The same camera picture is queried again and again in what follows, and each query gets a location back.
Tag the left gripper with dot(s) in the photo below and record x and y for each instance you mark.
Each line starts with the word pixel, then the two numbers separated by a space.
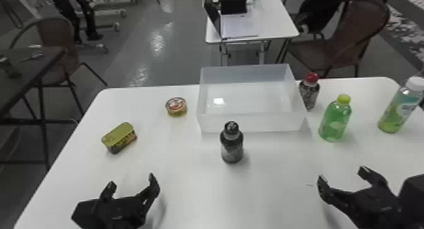
pixel 121 213

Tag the white side table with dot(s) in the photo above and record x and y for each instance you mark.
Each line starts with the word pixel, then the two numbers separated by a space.
pixel 271 21

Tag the red-capped dark bottle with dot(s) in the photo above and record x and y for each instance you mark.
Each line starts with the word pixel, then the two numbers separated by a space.
pixel 309 92

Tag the green bottle with white cap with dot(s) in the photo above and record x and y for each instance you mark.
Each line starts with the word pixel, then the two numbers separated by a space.
pixel 399 109

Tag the yellow can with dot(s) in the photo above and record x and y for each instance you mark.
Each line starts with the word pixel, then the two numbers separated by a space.
pixel 118 137

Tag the clear box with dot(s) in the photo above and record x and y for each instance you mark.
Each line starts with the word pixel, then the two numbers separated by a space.
pixel 248 121

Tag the black chair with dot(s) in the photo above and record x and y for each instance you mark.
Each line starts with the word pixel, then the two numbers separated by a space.
pixel 318 10

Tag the round orange can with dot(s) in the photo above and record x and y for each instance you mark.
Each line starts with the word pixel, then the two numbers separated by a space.
pixel 176 106

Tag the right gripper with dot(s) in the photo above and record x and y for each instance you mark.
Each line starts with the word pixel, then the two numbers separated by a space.
pixel 374 207

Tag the brown chair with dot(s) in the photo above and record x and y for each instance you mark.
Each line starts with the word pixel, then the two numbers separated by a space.
pixel 58 35
pixel 344 41

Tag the dark side table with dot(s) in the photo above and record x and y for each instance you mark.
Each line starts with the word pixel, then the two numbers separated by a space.
pixel 29 63

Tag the black bottle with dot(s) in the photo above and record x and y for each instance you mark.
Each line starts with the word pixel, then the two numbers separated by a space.
pixel 231 147

